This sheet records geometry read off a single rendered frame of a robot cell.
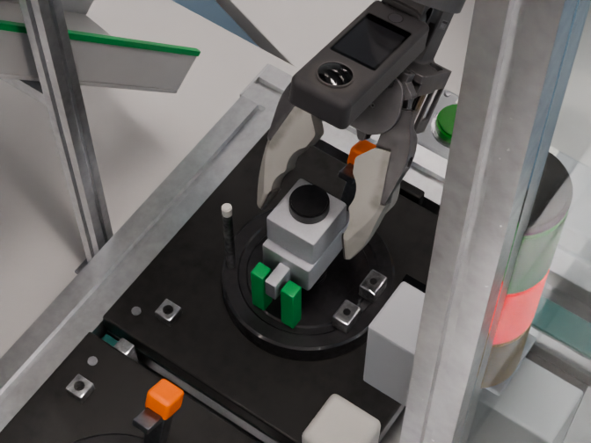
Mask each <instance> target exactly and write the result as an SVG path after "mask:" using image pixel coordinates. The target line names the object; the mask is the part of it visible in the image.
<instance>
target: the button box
mask: <svg viewBox="0 0 591 443"><path fill-rule="evenodd" d="M458 97H459V96H458V95H456V94H455V93H453V92H451V91H448V90H443V92H442V94H441V96H440V98H439V101H438V103H437V105H436V107H435V109H434V112H433V114H432V116H431V118H430V120H429V122H428V124H427V127H426V129H425V132H422V133H419V134H417V137H418V142H417V143H418V144H419V145H420V146H422V147H424V148H426V149H428V150H430V151H432V152H434V153H435V154H437V155H439V156H441V157H443V158H445V159H447V160H448V159H449V149H450V143H448V142H445V141H444V140H443V139H442V138H441V137H440V136H439V135H438V134H437V132H436V129H435V123H436V118H437V115H438V113H439V112H440V110H441V109H443V108H444V107H446V106H448V105H456V104H457V102H458Z"/></svg>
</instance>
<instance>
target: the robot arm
mask: <svg viewBox="0 0 591 443"><path fill-rule="evenodd" d="M465 1H466V0H382V1H378V0H376V1H374V2H373V3H372V4H371V5H370V6H369V7H368V8H367V9H366V10H365V11H363V12H362V13H361V14H360V15H359V16H358V17H357V18H356V19H355V20H353V21H352V22H351V23H350V24H349V25H348V26H347V27H346V28H345V29H344V30H342V31H341V32H340V33H339V34H338V35H337V36H336V37H335V38H334V39H333V40H331V41H330V42H329V43H328V44H327V45H326V46H325V47H324V48H323V49H322V50H320V51H319V52H318V53H317V54H316V55H315V56H314V57H313V58H312V59H311V60H309V61H308V62H307V63H306V64H305V65H304V66H303V67H302V68H301V69H299V70H298V71H297V72H296V73H295V74H294V75H293V77H292V79H291V83H290V84H289V85H288V86H287V88H286V89H285V91H284V92H283V93H282V95H281V98H280V100H279V102H278V105H277V107H276V110H275V113H274V118H273V121H272V124H271V126H270V129H269V132H268V135H267V143H266V148H265V151H264V155H263V158H262V162H261V166H260V171H259V182H258V197H257V205H258V207H259V208H260V209H261V210H263V209H265V208H266V207H267V206H268V204H269V203H270V202H271V201H272V199H273V198H274V197H275V196H276V194H277V193H278V192H279V191H280V187H281V181H282V180H283V178H284V177H285V175H286V174H287V173H288V172H290V171H292V170H293V169H294V168H295V167H296V160H297V158H298V157H299V156H300V155H301V154H302V153H303V152H304V151H305V150H306V149H307V148H308V147H309V146H312V145H315V144H316V143H317V142H318V140H319V139H320V138H321V137H322V135H323V134H324V127H323V123H322V120H323V121H325V122H327V123H328V124H330V125H332V126H334V127H336V128H338V129H346V128H348V127H349V126H351V127H354V128H356V133H357V138H358V139H359V140H360V141H364V140H367V139H369V138H370V136H371V135H372V134H380V136H379V139H378V141H377V144H376V148H373V149H371V150H369V151H367V152H365V153H363V154H361V155H358V156H357V157H356V158H355V159H354V169H353V175H354V179H355V183H356V193H355V196H354V200H353V202H352V203H351V205H350V206H349V208H348V210H349V215H350V219H349V224H348V227H347V229H346V231H345V232H344V233H343V234H342V236H341V239H342V248H343V257H344V259H352V258H353V257H354V256H355V255H356V254H357V253H358V252H360V251H361V250H362V249H363V248H364V247H365V246H366V244H367V243H368V242H369V241H370V239H371V238H372V236H373V235H374V234H375V232H376V230H377V228H378V227H379V225H380V223H381V221H382V219H383V217H384V216H385V214H386V213H387V212H388V211H389V210H390V209H391V208H392V207H393V206H394V205H395V204H396V202H397V199H398V195H399V189H400V182H401V180H402V179H403V177H404V176H405V174H406V173H407V172H408V170H409V168H410V166H411V164H412V161H413V158H414V156H415V153H416V148H417V142H418V137H417V134H419V133H422V132H425V129H426V127H427V124H428V122H429V120H430V118H431V116H432V114H433V112H434V109H435V107H436V105H437V103H438V101H439V98H440V96H441V94H442V92H443V90H444V87H445V85H446V83H447V81H448V80H449V76H450V74H451V72H452V71H450V70H448V69H446V68H444V67H442V66H441V65H439V64H437V63H435V62H434V57H435V55H436V53H437V51H438V48H439V46H440V45H441V42H442V39H443V37H444V35H445V33H446V31H447V29H448V27H449V24H450V21H451V19H452V18H453V16H454V14H458V13H460V12H461V10H462V8H463V5H464V3H465ZM436 90H438V91H437V92H436V94H435V96H434V100H433V102H432V104H431V105H430V108H429V110H428V112H427V115H426V118H423V116H424V114H425V112H426V110H427V107H428V105H429V103H430V101H431V99H432V96H433V95H434V92H435V91H436ZM427 94H428V95H427ZM426 95H427V98H426V100H425V102H424V105H423V106H422V104H423V101H424V99H425V97H426ZM421 106H422V108H421ZM420 108H421V110H420ZM419 110H420V114H419V116H418V118H417V119H416V117H417V115H418V113H419ZM415 119H416V121H415ZM414 121H415V124H414Z"/></svg>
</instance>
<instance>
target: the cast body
mask: <svg viewBox="0 0 591 443"><path fill-rule="evenodd" d="M349 219H350V215H349V212H348V211H347V204H346V203H345V202H343V201H341V200H339V199H337V198H335V197H333V196H332V195H331V194H329V193H327V192H326V191H325V190H324V189H322V188H321V187H319V186H317V185H313V184H311V183H309V182H307V181H306V180H304V179H302V178H300V179H299V180H298V181H297V182H296V183H295V184H294V186H293V187H292V188H291V189H290V190H289V192H288V193H287V194H286V195H285V196H284V198H283V199H282V200H281V201H280V203H279V204H278V205H277V206H276V207H275V209H274V210H273V211H272V212H271V213H270V215H269V216H268V217H267V218H266V228H267V237H268V238H267V239H266V241H265V242H264V243H263V246H262V247H263V264H264V265H266V266H267V267H269V268H271V269H272V270H273V271H272V273H271V274H270V275H269V276H268V278H267V279H266V280H265V288H266V294H267V295H268V296H270V297H272V298H273V299H277V297H278V296H279V295H280V294H281V290H282V288H283V287H284V286H285V285H286V283H287V282H288V281H289V280H291V281H292V282H294V283H296V284H297V285H298V286H300V287H302V288H304V289H305V290H308V291H309V290H310V289H311V288H312V287H313V285H314V284H315V283H316V282H317V280H318V279H319V278H320V276H321V275H322V274H323V273H324V271H325V270H326V269H327V267H328V266H329V265H330V263H331V262H332V261H333V260H334V259H335V258H336V257H337V255H338V254H339V253H340V251H341V250H342V249H343V248H342V239H341V236H342V234H343V233H344V232H345V231H346V229H347V227H348V224H349Z"/></svg>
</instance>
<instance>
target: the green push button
mask: <svg viewBox="0 0 591 443"><path fill-rule="evenodd" d="M456 108H457V104H456V105H448V106H446V107H444V108H443V109H441V110H440V112H439V113H438V115H437V118H436V123H435V129H436V132H437V134H438V135H439V136H440V137H441V138H442V139H443V140H444V141H445V142H448V143H451V138H452V133H453V127H454V123H455V117H456Z"/></svg>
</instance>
